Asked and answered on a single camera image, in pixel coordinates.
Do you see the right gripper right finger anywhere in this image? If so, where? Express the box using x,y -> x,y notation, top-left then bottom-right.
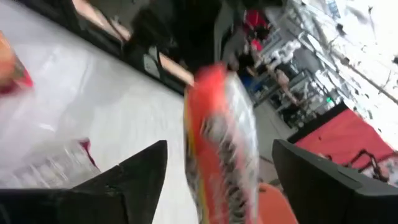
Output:
272,138 -> 398,224

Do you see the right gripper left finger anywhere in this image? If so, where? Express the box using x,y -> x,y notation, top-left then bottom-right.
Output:
0,139 -> 169,224

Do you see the red beef ramen pack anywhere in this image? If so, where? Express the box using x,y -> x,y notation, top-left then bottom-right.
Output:
0,136 -> 102,190
0,30 -> 34,95

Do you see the orange chicken ramen pack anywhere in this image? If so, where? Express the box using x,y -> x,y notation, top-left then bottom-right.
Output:
183,63 -> 261,224

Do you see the orange plastic bin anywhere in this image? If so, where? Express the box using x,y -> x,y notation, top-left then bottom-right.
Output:
257,182 -> 299,224

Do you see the red partition panel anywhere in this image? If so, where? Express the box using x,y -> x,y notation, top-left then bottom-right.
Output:
294,108 -> 397,170

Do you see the metal shelf with red bins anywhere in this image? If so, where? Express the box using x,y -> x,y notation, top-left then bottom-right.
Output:
244,8 -> 271,52

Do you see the black aluminium table frame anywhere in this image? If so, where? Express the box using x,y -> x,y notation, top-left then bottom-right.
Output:
15,0 -> 195,96

